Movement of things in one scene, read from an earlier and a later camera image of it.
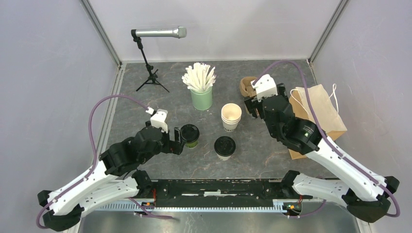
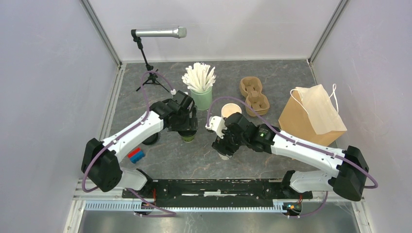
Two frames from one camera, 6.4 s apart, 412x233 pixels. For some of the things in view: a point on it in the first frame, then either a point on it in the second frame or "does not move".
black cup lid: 224,146 does not move
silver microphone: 179,32 does not move
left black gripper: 173,146 -> 190,123
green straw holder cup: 202,100 does not move
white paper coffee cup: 224,158 does not move
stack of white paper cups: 231,115 does not move
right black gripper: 251,104 -> 223,142
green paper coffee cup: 192,144 -> 188,139
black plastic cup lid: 190,133 does not move
